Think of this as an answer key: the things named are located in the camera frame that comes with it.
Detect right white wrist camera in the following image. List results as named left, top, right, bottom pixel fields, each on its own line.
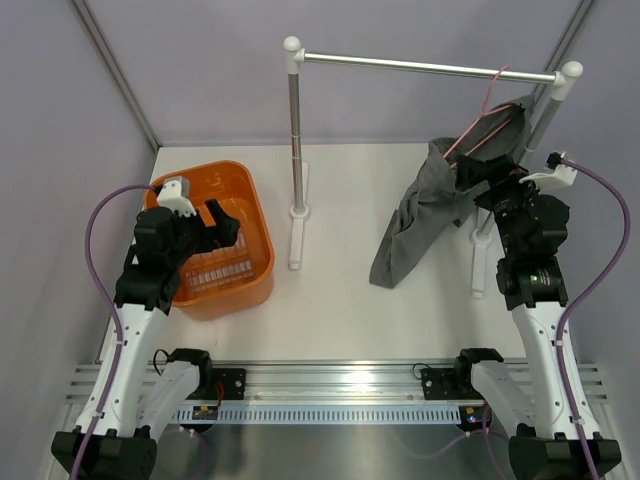
left=519, top=151, right=578, bottom=191

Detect grey shorts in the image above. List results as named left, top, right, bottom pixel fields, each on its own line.
left=369, top=95, right=534, bottom=289

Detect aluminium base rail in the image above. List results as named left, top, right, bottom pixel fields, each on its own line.
left=64, top=362, right=608, bottom=405

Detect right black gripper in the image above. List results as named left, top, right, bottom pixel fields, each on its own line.
left=457, top=154, right=553, bottom=258

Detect orange plastic basket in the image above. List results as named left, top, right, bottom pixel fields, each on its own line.
left=152, top=160, right=275, bottom=321

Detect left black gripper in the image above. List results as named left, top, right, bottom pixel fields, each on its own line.
left=167, top=199, right=239, bottom=268

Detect pink wire hanger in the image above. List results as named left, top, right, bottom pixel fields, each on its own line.
left=437, top=74, right=528, bottom=170

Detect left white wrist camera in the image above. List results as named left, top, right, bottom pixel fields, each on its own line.
left=153, top=176, right=198, bottom=218

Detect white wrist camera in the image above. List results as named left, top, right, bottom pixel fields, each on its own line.
left=519, top=151, right=578, bottom=191
left=153, top=176, right=198, bottom=218

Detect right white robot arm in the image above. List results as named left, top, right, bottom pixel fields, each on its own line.
left=420, top=152, right=622, bottom=479

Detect white slotted cable duct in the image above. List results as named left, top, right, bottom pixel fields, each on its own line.
left=170, top=404, right=462, bottom=425

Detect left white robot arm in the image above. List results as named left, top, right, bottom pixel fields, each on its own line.
left=51, top=199, right=240, bottom=479

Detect white metal clothes rack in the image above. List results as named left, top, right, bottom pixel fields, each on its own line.
left=283, top=36, right=584, bottom=298

